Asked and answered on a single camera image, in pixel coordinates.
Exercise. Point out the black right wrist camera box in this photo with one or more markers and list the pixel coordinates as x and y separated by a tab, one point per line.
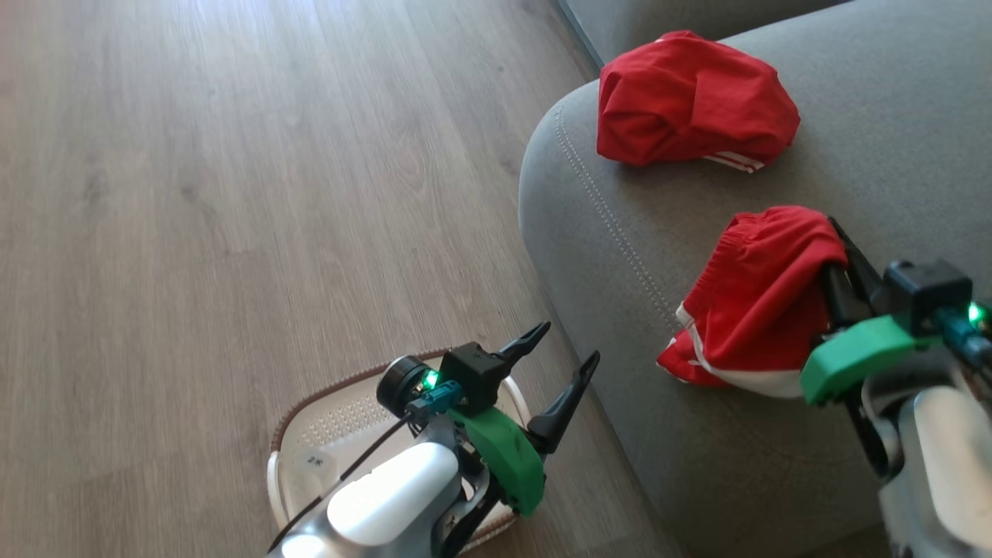
926	291

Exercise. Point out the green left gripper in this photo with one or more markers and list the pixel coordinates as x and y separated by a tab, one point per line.
508	461

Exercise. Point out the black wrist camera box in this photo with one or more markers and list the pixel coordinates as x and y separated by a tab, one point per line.
474	372
926	291

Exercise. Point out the red shirt thin white stripes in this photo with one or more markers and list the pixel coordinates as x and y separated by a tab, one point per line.
690	97

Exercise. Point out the grey fabric sofa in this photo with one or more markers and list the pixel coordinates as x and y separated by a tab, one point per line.
775	434

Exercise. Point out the red shorts wide white stripe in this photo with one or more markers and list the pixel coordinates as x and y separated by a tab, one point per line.
763	310

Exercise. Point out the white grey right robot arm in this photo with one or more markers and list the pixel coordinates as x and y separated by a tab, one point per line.
942	457

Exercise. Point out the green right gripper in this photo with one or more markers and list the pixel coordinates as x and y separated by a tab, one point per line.
860	356

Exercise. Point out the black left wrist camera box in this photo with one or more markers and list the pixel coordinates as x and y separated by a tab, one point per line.
474	372

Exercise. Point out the white plastic laundry basket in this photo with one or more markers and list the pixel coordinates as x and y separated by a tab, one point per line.
349	434

